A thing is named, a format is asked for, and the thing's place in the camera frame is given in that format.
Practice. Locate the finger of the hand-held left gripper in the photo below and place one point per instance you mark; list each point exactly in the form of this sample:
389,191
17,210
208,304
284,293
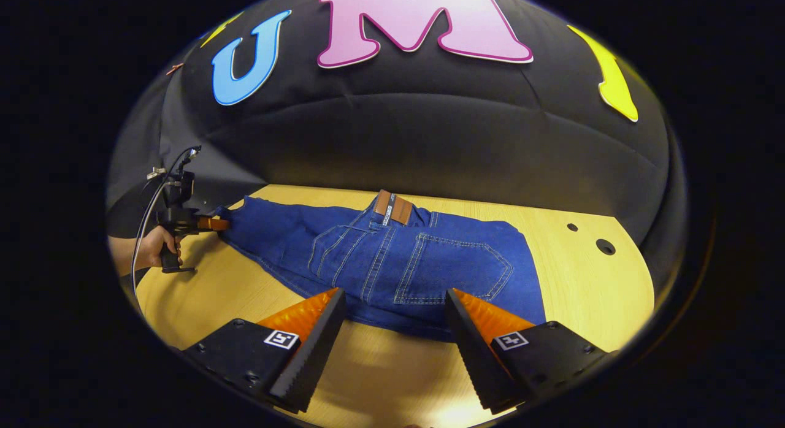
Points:
214,224

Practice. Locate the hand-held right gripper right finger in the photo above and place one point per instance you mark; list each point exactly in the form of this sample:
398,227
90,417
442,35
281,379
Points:
475,354

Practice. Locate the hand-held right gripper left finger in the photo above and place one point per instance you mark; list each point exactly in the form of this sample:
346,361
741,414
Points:
313,354

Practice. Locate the blue denim jeans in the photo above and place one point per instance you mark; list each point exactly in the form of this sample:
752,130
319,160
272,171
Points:
380,262

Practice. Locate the small silver clip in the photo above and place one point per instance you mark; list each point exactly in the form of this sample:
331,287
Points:
154,170

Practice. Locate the small copper clip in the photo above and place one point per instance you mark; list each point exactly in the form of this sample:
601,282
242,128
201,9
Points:
175,67

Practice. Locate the black backdrop cloth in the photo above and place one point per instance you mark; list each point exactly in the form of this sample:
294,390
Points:
429,127

